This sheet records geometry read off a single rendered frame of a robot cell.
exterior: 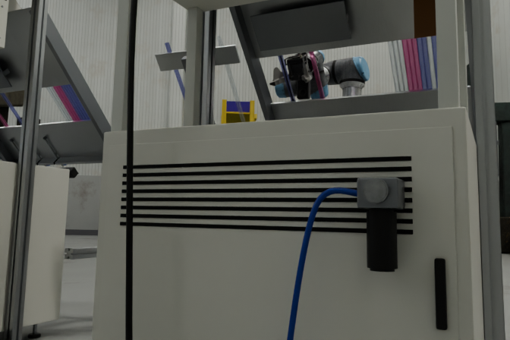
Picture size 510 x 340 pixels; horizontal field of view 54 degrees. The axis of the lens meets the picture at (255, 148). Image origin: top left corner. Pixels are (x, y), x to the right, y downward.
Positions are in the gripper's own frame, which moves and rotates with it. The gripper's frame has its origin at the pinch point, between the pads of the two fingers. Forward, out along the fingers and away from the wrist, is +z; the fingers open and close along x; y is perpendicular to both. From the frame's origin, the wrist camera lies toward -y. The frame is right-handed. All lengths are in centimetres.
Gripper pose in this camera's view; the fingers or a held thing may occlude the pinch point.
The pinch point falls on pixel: (288, 83)
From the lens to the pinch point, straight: 176.8
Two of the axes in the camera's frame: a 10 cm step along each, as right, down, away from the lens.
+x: 9.0, -0.4, -4.3
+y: -1.9, -9.3, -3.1
